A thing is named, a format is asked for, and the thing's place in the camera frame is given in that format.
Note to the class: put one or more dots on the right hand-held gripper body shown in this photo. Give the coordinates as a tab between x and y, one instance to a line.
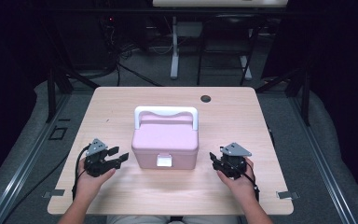
233	165

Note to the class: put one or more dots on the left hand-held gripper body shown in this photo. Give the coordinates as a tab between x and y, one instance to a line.
97	161

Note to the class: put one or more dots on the person's right hand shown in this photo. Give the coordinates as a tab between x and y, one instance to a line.
244	186

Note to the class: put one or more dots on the person's left hand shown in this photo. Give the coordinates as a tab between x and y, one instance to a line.
88	185

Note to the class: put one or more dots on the grey tape strip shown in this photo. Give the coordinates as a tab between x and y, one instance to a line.
54	193
287	195

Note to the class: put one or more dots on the person's right leg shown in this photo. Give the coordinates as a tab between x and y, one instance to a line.
211	220

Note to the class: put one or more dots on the person's leg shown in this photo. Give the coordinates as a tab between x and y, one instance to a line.
211	220
136	220

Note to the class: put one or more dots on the person's left leg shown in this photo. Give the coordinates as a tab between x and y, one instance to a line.
136	220

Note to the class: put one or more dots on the black metal stand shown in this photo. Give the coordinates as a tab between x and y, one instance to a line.
52	93
306	99

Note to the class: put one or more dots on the short white desk leg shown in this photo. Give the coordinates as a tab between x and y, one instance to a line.
246	68

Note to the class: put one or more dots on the long white desk leg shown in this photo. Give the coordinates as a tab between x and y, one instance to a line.
174	56

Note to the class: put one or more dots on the black chair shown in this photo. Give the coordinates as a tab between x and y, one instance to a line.
230	21

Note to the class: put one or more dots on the aluminium floor rail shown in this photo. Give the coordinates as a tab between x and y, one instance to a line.
28	161
320	161

